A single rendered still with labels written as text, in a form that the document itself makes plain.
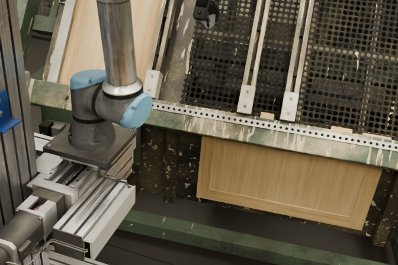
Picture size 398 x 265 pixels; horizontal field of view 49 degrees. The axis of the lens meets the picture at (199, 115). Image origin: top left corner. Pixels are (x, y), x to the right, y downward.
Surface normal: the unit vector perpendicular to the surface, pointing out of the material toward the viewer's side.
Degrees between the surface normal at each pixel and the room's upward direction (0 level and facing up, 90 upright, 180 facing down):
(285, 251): 0
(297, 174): 90
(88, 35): 55
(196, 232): 0
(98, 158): 0
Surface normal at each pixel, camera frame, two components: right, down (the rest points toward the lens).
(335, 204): -0.22, 0.45
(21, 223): 0.08, -0.88
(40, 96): -0.13, -0.14
